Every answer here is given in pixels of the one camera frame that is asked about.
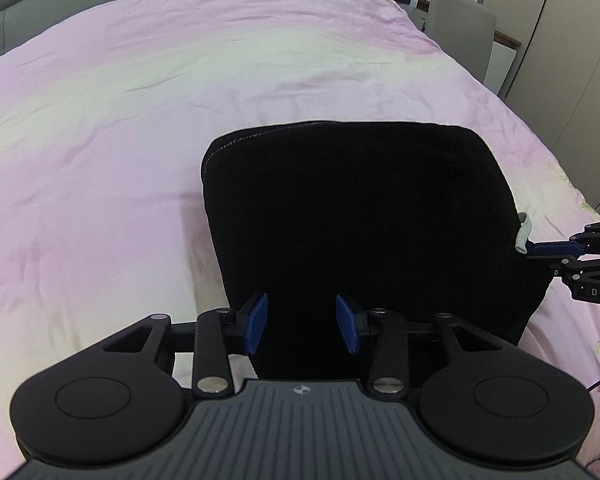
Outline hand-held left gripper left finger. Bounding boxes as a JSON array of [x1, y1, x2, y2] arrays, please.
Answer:
[[100, 292, 269, 398]]

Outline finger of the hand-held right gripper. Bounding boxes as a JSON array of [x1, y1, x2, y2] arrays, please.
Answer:
[[527, 217, 600, 259], [552, 255, 600, 306]]

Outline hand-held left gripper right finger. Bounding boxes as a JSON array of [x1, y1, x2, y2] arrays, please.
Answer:
[[335, 292, 503, 398]]

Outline black pants with grey drawstring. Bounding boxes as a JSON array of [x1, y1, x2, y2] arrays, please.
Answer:
[[200, 120, 556, 382]]

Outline beige wardrobe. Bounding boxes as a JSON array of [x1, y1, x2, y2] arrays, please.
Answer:
[[477, 0, 600, 213]]

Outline white nightstand with wooden top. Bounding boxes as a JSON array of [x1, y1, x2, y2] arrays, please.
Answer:
[[484, 29, 523, 102]]

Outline pink floral bed blanket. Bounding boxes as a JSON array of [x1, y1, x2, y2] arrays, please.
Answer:
[[0, 0, 600, 480]]

